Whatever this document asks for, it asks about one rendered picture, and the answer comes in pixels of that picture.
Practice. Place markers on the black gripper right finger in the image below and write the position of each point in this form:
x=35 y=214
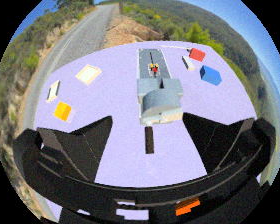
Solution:
x=213 y=140

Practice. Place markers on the yellow square block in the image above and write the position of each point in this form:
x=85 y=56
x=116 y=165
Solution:
x=63 y=111

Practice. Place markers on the blue rectangular block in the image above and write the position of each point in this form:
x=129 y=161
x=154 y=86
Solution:
x=210 y=75

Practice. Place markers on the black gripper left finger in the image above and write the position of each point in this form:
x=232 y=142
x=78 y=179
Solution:
x=83 y=147

